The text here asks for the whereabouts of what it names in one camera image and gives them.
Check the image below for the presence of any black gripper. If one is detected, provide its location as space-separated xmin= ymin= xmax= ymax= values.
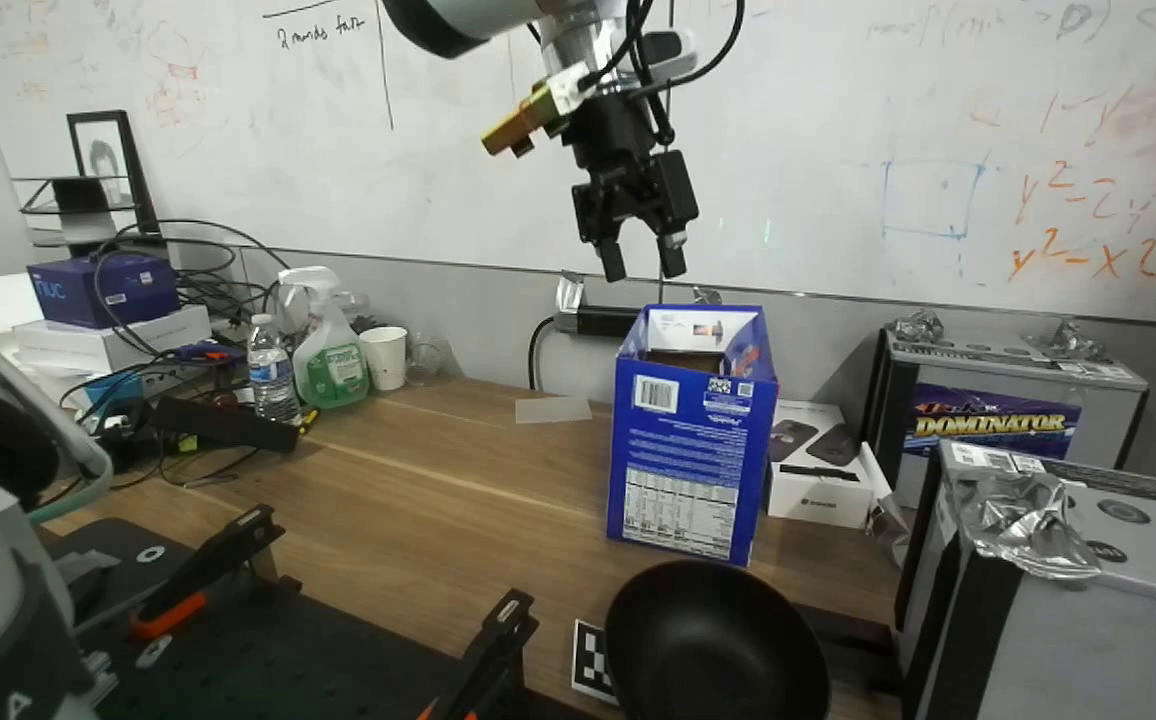
xmin=557 ymin=87 xmax=704 ymax=285

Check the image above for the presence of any blue cardboard box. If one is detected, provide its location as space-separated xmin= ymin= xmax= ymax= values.
xmin=603 ymin=300 xmax=784 ymax=568

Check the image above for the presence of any flat white cardboard box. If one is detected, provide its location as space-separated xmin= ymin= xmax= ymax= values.
xmin=768 ymin=395 xmax=901 ymax=534

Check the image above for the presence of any dark blue box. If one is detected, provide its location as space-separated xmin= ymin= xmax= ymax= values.
xmin=30 ymin=250 xmax=183 ymax=332

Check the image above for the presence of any white box stack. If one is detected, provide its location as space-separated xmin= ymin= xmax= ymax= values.
xmin=0 ymin=300 xmax=212 ymax=391

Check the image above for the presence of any black power strip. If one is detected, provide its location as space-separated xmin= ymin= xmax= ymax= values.
xmin=550 ymin=273 xmax=640 ymax=340

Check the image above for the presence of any white paper cup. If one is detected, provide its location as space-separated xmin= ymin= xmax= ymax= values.
xmin=356 ymin=322 xmax=417 ymax=400

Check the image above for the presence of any small crumpled foil piece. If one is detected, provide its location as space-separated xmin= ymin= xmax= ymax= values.
xmin=888 ymin=311 xmax=953 ymax=350
xmin=1022 ymin=317 xmax=1112 ymax=372

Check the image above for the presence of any green spray bottle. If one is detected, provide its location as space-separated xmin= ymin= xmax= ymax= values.
xmin=274 ymin=265 xmax=377 ymax=414

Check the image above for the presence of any clear plastic water bottle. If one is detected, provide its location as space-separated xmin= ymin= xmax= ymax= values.
xmin=246 ymin=311 xmax=300 ymax=427

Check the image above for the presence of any grey battery with Dominator label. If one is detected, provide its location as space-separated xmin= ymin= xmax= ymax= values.
xmin=866 ymin=317 xmax=1151 ymax=514

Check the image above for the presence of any black round bowl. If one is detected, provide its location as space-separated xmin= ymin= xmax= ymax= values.
xmin=602 ymin=557 xmax=836 ymax=720

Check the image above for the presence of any black white fiducial tag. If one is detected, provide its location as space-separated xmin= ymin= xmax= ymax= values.
xmin=570 ymin=615 xmax=626 ymax=706

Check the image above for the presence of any plain black clamp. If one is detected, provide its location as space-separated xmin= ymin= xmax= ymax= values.
xmin=421 ymin=589 xmax=542 ymax=720

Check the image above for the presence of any long black bar tool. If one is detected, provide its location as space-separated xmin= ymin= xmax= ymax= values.
xmin=132 ymin=395 xmax=309 ymax=460

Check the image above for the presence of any large crumpled foil sheet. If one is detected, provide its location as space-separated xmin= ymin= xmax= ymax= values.
xmin=961 ymin=464 xmax=1101 ymax=589

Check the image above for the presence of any black metal stand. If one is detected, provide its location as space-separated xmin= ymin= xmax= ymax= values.
xmin=15 ymin=171 xmax=122 ymax=265

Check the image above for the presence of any large plain grey battery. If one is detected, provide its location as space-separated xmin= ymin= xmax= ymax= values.
xmin=895 ymin=436 xmax=1156 ymax=720

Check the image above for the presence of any black power cable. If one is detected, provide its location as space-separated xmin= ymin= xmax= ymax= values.
xmin=524 ymin=311 xmax=570 ymax=400

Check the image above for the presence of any white wall whiteboard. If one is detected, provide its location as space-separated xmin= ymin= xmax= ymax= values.
xmin=0 ymin=0 xmax=1156 ymax=332

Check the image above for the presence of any black cable bundle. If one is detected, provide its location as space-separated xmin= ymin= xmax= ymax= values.
xmin=88 ymin=214 xmax=293 ymax=363

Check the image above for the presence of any black clamp with orange handle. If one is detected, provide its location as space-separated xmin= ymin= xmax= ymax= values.
xmin=74 ymin=499 xmax=288 ymax=652

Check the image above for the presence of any black picture frame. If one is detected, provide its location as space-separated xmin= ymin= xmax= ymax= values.
xmin=64 ymin=109 xmax=165 ymax=245

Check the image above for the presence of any teal cable coil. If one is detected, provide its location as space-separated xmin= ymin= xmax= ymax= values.
xmin=59 ymin=368 xmax=153 ymax=430

